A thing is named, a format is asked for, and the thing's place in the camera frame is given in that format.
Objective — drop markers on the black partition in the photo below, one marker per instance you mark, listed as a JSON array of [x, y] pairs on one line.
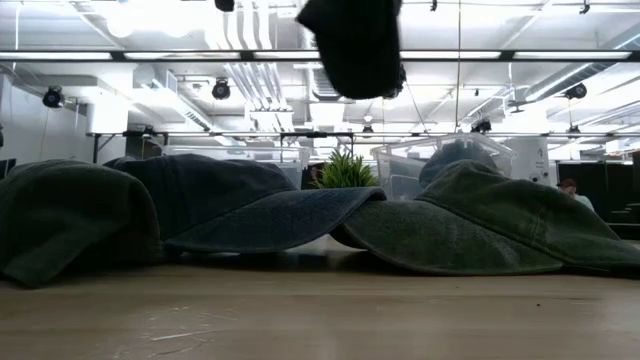
[[610, 190]]

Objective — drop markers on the small green potted plant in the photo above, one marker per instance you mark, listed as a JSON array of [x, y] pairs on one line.
[[345, 172]]

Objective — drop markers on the black aluminium frame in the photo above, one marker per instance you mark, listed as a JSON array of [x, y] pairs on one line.
[[247, 55]]

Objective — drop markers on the blue denim cap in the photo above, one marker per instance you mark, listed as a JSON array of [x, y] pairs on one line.
[[355, 45], [225, 200], [450, 165]]

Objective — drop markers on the black ceiling spotlight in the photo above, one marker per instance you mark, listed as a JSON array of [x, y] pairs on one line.
[[221, 89], [52, 97], [224, 4], [481, 126], [576, 91]]

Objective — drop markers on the person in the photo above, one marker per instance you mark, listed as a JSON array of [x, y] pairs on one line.
[[570, 186]]

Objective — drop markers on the white cylindrical appliance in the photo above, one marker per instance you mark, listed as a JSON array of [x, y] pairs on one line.
[[530, 160]]

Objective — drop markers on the clear plastic container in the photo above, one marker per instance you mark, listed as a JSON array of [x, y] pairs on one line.
[[295, 165], [395, 175]]

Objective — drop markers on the green denim cap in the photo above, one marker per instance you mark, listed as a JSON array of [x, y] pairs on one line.
[[475, 230], [65, 220]]

